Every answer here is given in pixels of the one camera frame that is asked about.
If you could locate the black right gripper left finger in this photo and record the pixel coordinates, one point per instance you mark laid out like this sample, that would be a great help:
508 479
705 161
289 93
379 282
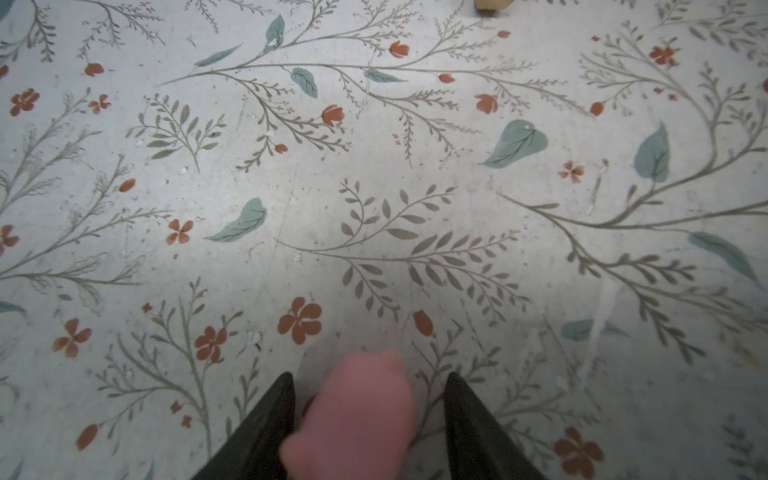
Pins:
252 451

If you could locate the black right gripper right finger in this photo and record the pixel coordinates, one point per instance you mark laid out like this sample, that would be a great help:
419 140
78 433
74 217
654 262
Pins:
477 445

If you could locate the pink pig toy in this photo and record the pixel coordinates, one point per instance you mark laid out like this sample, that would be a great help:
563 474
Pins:
359 425

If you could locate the wooden shelf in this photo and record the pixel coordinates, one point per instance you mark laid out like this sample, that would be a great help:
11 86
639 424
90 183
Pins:
492 6

